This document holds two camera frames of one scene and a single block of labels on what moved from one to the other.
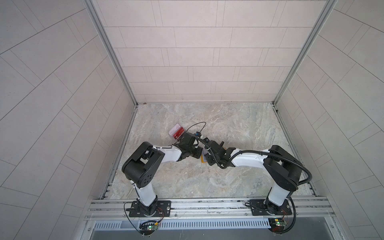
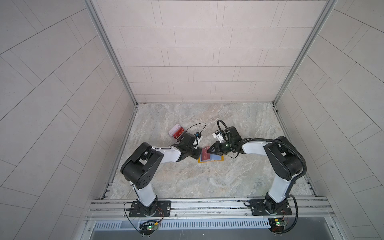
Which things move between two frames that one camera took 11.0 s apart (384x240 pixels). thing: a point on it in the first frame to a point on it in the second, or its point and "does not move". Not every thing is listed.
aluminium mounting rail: (315, 208) does not move
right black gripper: (207, 159) to (217, 148)
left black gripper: (199, 150) does not move
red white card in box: (176, 131) does not move
